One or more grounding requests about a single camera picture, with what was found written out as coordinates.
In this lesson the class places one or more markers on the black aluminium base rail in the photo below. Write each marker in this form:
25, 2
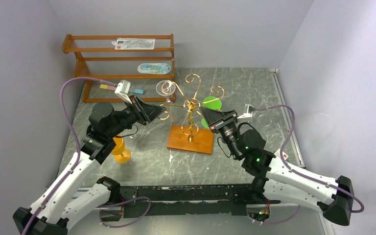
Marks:
233, 199

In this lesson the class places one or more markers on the green plastic wine glass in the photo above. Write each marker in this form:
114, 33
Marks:
212, 102

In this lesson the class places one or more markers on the gold wire wine glass rack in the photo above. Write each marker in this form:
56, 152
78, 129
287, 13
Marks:
188, 136

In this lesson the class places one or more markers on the blue packaged item lower shelf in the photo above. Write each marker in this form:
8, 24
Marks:
154, 68

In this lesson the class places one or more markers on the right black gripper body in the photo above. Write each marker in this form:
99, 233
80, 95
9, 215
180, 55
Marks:
222, 122

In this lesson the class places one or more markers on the yellow pink eraser stick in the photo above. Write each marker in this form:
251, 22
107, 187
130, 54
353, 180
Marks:
107, 87

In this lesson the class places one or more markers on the orange plastic wine glass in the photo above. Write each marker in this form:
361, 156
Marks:
120, 153

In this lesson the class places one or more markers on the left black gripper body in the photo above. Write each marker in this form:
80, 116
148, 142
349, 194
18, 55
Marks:
131, 113

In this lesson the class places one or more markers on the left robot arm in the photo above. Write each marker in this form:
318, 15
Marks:
56, 212

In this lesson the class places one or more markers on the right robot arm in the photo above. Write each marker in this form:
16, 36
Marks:
274, 178

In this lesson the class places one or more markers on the wooden two-tier shelf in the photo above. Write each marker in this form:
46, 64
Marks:
96, 56

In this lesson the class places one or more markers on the small white teal box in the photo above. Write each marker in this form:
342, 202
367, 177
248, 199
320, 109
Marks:
282, 155

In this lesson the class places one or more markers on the blue eraser stick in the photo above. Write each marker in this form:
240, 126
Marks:
136, 91

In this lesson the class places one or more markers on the packaged item top shelf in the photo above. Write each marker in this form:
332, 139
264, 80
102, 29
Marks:
133, 44

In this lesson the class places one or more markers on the clear wine glass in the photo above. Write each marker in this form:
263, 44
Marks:
166, 88
264, 120

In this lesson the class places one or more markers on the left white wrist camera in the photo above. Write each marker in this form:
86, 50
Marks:
122, 90

